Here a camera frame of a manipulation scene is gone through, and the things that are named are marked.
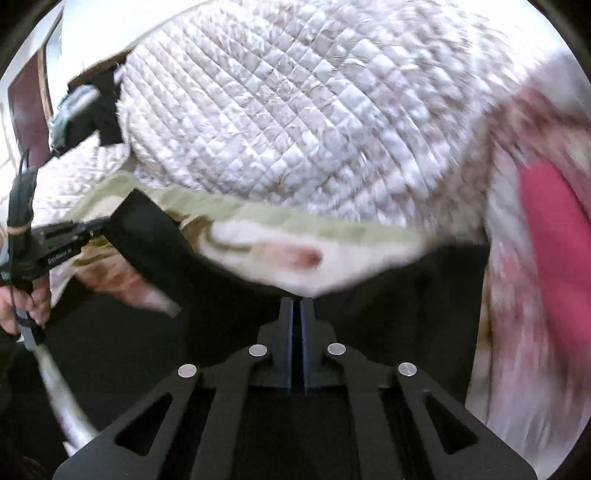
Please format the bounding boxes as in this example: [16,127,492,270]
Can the dark brown door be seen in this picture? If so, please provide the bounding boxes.
[8,60,51,160]

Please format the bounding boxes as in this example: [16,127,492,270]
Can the black pants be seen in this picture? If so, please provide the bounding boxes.
[46,188,490,480]

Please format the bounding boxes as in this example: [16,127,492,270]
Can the person's left hand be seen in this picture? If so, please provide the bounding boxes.
[0,274,52,335]

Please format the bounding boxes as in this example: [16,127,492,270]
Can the white quilted bedspread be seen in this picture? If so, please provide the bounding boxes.
[28,0,555,252]

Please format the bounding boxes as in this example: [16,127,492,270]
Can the pink floral comforter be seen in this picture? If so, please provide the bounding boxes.
[466,88,591,467]

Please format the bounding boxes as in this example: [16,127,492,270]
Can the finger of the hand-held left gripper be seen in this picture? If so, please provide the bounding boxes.
[74,216,112,246]

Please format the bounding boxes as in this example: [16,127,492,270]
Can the silver tube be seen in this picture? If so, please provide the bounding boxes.
[18,314,100,455]

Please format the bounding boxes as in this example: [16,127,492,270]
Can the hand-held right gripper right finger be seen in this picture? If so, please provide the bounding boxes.
[300,298,539,480]

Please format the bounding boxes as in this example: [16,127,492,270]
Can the dark cloth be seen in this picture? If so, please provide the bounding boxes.
[90,69,124,145]

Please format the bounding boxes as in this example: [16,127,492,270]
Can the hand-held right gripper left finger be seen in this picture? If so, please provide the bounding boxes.
[53,298,296,480]

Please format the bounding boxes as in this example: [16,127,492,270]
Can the floral fleece blanket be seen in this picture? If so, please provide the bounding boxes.
[46,171,435,319]

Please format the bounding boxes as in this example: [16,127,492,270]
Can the pink pillow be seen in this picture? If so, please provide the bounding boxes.
[521,161,591,342]

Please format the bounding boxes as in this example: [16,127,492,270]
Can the grey blurred object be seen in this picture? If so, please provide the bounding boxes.
[50,87,101,155]

